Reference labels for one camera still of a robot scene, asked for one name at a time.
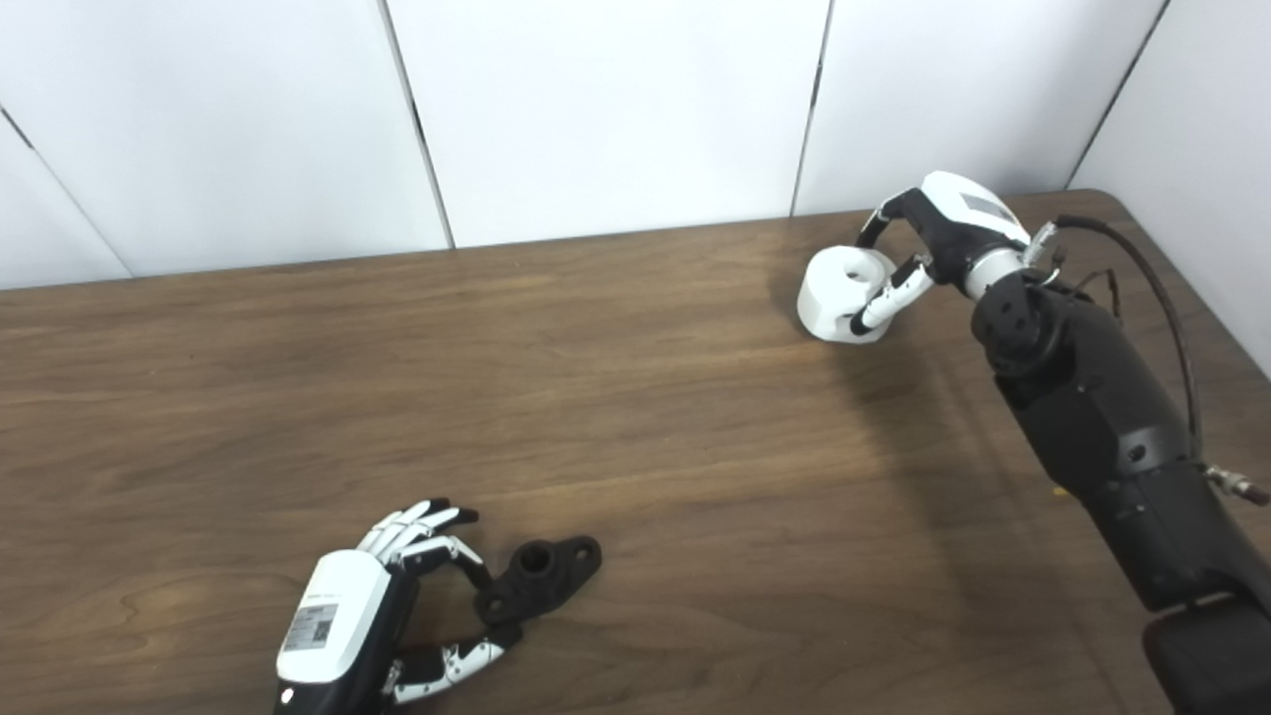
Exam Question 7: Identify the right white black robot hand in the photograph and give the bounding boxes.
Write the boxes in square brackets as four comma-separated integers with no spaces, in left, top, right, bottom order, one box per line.
[849,171,1034,336]

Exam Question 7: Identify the right thin black wire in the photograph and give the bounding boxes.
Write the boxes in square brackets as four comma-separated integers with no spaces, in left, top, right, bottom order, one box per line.
[1070,266,1125,321]

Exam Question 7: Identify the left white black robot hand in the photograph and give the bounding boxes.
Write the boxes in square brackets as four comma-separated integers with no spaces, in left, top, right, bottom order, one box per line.
[274,499,522,715]

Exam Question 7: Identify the round white plastic piece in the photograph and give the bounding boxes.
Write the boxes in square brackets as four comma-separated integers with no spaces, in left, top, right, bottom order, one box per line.
[797,246,900,345]

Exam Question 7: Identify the black plastic holder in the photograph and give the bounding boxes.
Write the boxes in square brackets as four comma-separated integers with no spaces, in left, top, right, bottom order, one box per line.
[475,536,603,627]

